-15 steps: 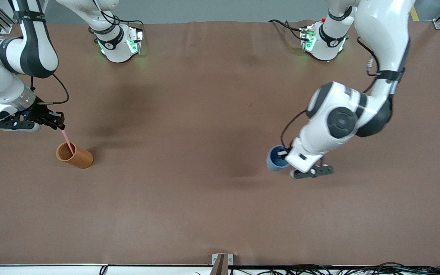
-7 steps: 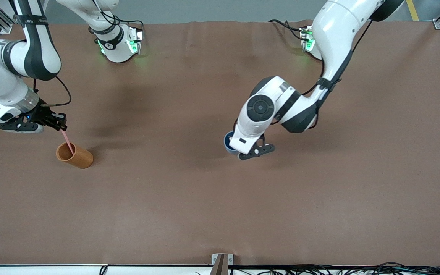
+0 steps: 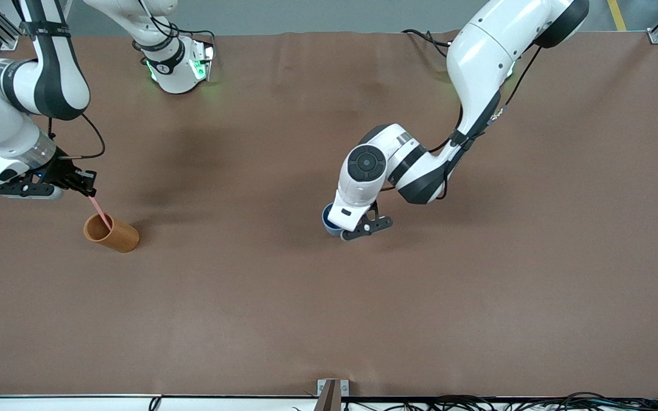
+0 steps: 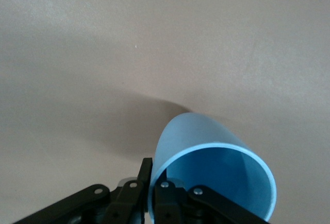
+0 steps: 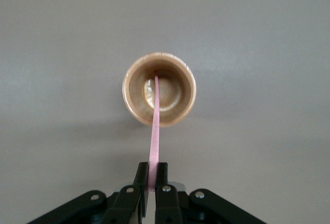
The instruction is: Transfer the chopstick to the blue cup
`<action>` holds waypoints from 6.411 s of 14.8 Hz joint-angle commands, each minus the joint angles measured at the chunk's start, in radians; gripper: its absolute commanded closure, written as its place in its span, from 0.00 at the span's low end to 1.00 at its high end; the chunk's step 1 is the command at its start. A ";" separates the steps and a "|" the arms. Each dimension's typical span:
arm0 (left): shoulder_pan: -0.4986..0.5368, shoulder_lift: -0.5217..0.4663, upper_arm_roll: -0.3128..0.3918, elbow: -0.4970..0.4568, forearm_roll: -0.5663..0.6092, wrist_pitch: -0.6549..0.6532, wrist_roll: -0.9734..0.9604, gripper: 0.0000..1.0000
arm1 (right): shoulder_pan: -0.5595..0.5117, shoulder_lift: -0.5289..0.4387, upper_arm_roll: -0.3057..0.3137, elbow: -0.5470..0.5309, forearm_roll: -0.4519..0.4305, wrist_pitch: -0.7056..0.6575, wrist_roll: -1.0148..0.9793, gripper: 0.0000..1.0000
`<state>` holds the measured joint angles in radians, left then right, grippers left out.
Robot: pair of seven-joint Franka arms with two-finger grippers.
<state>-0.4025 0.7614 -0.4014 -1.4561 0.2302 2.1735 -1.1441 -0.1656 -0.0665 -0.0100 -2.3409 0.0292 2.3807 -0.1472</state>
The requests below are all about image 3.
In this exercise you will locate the brown table mat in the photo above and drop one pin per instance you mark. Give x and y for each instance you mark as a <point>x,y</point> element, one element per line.
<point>329,314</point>

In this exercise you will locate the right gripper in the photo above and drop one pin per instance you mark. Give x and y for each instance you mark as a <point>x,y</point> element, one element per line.
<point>61,171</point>

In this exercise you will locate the metal bracket with post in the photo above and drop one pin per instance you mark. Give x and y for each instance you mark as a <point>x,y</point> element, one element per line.
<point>329,397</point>

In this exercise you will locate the blue cup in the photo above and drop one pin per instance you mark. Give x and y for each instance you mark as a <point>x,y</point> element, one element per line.
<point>329,220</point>

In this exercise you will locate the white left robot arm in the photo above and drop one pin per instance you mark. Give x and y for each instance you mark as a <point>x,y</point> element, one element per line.
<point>477,57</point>

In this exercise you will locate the white table edge rail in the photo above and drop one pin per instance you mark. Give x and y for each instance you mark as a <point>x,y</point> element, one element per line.
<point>49,404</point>

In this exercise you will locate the brown cylindrical cup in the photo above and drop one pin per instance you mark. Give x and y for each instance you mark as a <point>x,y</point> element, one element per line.
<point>123,237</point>

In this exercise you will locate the pink chopstick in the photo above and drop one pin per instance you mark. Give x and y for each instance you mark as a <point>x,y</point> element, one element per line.
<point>100,214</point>

